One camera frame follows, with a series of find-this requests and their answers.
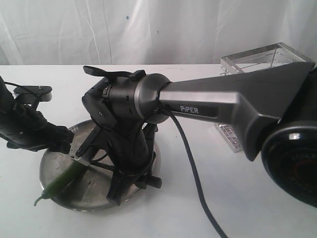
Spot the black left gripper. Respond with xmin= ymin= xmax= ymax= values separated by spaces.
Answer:
xmin=14 ymin=110 xmax=74 ymax=154

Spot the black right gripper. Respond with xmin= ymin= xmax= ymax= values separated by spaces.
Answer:
xmin=106 ymin=121 xmax=162 ymax=205

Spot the green cucumber with stem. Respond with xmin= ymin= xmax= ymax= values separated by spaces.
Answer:
xmin=33 ymin=161 xmax=86 ymax=206

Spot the black handled serrated knife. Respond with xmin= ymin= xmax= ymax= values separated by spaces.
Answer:
xmin=90 ymin=162 xmax=115 ymax=172

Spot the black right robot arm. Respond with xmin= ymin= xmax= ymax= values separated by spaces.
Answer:
xmin=82 ymin=62 xmax=317 ymax=206

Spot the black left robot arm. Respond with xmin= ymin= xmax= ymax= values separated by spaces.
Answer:
xmin=0 ymin=79 xmax=74 ymax=154

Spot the round steel plate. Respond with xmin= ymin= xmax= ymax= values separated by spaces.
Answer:
xmin=39 ymin=119 xmax=162 ymax=212

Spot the white backdrop curtain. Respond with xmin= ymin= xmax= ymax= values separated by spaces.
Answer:
xmin=0 ymin=0 xmax=317 ymax=65

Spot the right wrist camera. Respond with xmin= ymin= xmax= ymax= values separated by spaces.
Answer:
xmin=74 ymin=126 xmax=107 ymax=167

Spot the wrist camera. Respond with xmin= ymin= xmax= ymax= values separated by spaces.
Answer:
xmin=13 ymin=86 xmax=53 ymax=107
xmin=74 ymin=126 xmax=107 ymax=167

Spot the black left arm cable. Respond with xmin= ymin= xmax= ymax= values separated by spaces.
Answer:
xmin=3 ymin=81 xmax=43 ymax=100

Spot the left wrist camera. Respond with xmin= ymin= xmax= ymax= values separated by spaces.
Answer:
xmin=13 ymin=86 xmax=53 ymax=107

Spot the wire mesh utensil holder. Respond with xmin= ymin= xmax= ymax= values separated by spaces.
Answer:
xmin=215 ymin=42 xmax=316 ymax=153

